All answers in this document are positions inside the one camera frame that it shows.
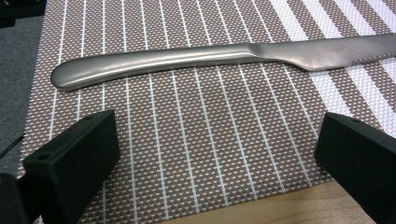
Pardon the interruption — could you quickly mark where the brown white striped woven placemat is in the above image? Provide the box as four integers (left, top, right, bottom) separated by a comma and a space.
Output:
16, 0, 396, 224

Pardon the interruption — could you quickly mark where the matte steel table knife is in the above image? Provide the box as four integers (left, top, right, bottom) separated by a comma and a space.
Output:
49, 33, 396, 92

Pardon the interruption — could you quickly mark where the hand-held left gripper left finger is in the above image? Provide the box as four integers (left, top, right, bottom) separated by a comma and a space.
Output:
21, 109, 121, 224

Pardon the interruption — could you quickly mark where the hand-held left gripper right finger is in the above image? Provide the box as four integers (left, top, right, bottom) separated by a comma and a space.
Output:
313, 112, 396, 224

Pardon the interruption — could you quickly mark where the thin black cable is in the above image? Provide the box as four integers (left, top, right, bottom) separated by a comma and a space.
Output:
0, 133, 26, 159

